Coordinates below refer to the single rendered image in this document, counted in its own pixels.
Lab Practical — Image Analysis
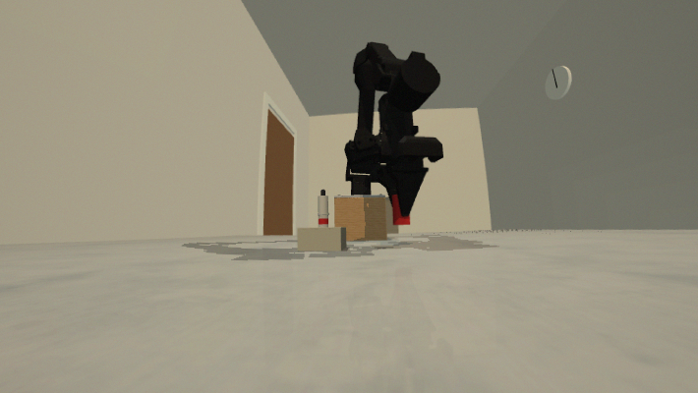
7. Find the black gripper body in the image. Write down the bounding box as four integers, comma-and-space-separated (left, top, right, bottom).
370, 118, 443, 183

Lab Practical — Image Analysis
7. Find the white marker with red band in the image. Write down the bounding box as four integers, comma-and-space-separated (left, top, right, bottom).
318, 190, 329, 228

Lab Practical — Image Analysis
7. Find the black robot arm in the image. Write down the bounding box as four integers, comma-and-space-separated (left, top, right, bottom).
344, 42, 440, 196

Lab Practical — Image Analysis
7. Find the red cylinder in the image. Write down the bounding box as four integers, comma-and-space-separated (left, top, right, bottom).
392, 195, 410, 225

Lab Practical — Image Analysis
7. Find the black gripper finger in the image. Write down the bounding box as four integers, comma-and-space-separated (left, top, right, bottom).
385, 167, 429, 217
376, 177, 397, 205

